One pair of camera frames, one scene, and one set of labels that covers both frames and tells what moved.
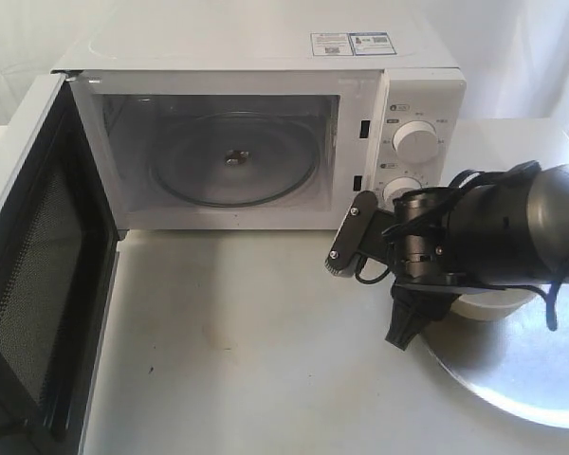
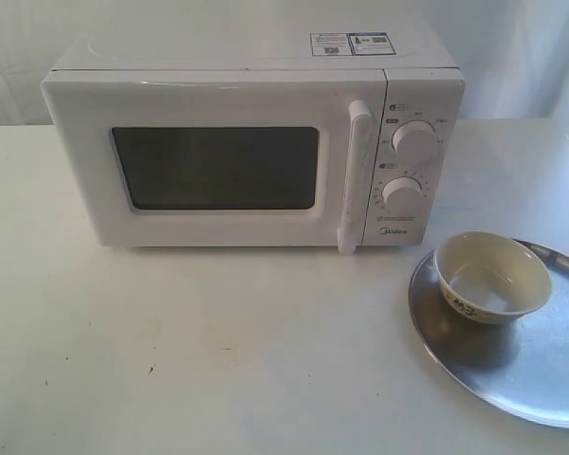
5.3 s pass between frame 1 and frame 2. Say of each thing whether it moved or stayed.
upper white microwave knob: stayed
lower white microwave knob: stayed
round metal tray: stayed
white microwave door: moved
